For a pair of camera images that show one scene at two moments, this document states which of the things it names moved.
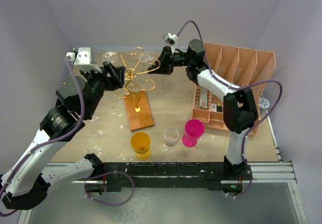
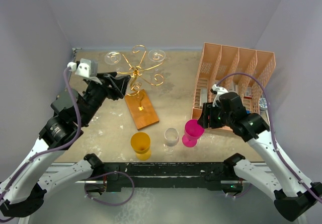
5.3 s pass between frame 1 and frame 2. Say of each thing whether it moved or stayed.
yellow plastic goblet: stayed
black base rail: stayed
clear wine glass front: stayed
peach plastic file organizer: stayed
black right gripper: moved
